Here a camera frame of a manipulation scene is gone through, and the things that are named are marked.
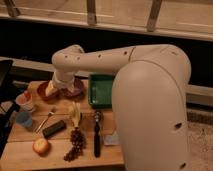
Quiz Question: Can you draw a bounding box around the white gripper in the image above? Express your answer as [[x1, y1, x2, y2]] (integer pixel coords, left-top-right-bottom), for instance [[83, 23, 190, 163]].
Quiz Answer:
[[45, 70, 75, 96]]

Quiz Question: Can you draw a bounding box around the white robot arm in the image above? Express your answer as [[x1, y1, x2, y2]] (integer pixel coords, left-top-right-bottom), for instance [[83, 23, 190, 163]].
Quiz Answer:
[[52, 44, 191, 171]]

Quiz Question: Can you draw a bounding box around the purple bowl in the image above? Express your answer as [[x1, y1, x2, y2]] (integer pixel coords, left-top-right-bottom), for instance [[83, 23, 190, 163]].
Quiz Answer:
[[61, 78, 84, 98]]

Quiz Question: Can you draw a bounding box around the red-brown bowl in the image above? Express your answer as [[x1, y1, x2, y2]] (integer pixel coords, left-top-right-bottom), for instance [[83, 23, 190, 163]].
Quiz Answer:
[[37, 81, 59, 101]]

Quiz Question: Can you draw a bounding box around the yellow banana toy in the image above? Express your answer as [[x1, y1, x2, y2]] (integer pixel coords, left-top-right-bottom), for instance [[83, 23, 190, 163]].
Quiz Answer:
[[68, 102, 81, 128]]

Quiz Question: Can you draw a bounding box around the black rectangular block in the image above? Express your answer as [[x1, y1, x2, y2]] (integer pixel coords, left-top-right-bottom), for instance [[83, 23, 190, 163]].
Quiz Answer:
[[42, 120, 66, 138]]

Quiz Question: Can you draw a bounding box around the green plastic tray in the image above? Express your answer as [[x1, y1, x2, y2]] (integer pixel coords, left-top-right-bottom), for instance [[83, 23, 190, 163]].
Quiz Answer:
[[88, 74, 114, 109]]

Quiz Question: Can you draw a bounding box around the white cup with carrot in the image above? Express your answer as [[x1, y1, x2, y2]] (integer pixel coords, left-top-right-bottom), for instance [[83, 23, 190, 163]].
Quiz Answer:
[[15, 91, 35, 112]]

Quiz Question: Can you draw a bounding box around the blue plastic cup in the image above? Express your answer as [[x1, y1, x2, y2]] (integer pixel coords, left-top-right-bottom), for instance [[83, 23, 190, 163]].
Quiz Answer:
[[15, 111, 33, 128]]

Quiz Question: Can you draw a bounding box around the purple grape bunch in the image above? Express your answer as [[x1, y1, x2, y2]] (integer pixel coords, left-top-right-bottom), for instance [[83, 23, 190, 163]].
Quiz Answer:
[[64, 127, 86, 161]]

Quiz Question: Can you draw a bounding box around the black device at left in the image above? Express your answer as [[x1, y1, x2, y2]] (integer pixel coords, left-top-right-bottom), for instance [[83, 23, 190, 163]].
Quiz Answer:
[[0, 60, 19, 157]]

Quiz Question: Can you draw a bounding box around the red-yellow apple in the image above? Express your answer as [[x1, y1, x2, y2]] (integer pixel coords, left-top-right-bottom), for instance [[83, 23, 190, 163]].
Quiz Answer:
[[32, 138, 50, 155]]

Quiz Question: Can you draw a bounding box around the crumpled grey cloth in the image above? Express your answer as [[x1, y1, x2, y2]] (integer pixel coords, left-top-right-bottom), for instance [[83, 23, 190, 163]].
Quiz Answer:
[[104, 131, 119, 146]]

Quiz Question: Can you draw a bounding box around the black-handled kitchen tool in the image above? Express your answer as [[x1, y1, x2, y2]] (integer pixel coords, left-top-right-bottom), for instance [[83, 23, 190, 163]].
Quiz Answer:
[[94, 110, 103, 158]]

